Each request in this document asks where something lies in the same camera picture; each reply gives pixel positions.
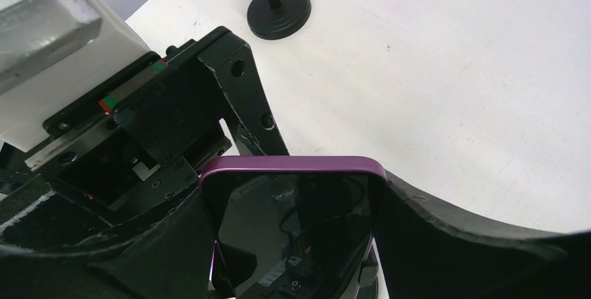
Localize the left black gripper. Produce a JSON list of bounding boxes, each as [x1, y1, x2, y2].
[[1, 26, 289, 249]]

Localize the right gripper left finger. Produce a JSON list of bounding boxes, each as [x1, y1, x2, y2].
[[1, 190, 213, 298]]

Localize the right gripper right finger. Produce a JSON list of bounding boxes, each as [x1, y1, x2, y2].
[[376, 174, 590, 298]]

